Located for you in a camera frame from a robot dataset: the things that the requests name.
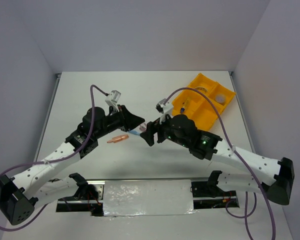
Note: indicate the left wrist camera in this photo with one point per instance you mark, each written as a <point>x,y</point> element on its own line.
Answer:
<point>113,98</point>

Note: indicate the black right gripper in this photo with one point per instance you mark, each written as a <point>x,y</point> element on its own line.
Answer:
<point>152,127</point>

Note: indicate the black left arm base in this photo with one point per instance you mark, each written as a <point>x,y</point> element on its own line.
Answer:
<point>88,197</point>

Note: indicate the pink highlighter pen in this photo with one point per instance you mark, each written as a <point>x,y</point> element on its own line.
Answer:
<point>142,128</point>

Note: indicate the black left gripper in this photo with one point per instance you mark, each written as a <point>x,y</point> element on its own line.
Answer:
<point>128,120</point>

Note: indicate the silver foil sheet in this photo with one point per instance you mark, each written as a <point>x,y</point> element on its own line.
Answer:
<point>147,198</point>

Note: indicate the yellow compartment bin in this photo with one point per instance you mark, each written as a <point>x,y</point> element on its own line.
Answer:
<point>202,109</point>

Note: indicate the blue highlighter pen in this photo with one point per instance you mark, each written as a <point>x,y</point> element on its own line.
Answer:
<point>133,132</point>

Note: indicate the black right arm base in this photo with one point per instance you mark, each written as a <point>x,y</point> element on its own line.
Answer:
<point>206,194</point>

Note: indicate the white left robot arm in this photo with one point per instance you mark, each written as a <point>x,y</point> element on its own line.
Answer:
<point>21,194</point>

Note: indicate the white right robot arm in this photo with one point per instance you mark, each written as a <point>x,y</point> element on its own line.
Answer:
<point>262,175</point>

